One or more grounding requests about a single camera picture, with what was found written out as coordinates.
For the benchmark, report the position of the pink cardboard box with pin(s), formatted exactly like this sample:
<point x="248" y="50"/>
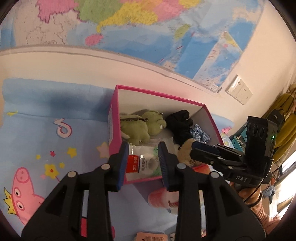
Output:
<point x="161" y="99"/>

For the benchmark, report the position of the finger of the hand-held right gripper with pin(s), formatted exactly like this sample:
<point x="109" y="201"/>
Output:
<point x="203" y="146"/>
<point x="208" y="158"/>

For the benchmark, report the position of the orange tissue pack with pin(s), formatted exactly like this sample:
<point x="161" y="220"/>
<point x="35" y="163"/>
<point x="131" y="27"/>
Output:
<point x="150" y="237"/>

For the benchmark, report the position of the white packet with red label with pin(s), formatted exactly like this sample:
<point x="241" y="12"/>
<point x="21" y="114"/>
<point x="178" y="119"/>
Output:
<point x="143" y="162"/>

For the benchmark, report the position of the brown teddy bear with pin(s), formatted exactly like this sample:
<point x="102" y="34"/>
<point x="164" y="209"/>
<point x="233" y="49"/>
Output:
<point x="185" y="150"/>

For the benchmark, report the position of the person's right forearm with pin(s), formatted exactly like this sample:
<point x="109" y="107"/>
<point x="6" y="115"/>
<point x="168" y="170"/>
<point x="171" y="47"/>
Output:
<point x="266" y="220"/>

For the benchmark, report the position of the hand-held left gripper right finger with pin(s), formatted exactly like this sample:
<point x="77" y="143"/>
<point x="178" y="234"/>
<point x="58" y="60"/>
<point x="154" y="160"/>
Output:
<point x="164" y="166"/>

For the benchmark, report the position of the yellow garment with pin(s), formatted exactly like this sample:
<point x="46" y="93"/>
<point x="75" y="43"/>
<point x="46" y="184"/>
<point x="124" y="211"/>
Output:
<point x="286" y="115"/>

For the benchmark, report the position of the blue gingham scrunchie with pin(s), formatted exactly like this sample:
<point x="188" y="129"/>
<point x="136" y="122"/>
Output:
<point x="198" y="134"/>

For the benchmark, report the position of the teal plastic crate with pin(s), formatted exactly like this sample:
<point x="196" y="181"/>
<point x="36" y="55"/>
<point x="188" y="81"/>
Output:
<point x="240" y="139"/>

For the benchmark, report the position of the white wall socket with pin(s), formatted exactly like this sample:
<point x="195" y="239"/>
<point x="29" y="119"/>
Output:
<point x="234" y="84"/>

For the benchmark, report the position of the green plush toy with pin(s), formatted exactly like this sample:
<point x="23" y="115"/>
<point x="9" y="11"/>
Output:
<point x="134" y="127"/>

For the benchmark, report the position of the person's right hand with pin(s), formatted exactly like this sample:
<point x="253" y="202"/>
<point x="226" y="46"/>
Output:
<point x="246" y="195"/>

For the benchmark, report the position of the colourful wall map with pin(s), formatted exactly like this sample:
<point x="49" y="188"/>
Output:
<point x="138" y="34"/>

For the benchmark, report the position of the blue cartoon pig bed sheet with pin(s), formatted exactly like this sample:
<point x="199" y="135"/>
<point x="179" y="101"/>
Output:
<point x="46" y="115"/>

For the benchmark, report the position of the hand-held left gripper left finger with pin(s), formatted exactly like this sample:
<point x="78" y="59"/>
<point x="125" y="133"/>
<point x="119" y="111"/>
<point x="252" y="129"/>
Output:
<point x="122" y="166"/>

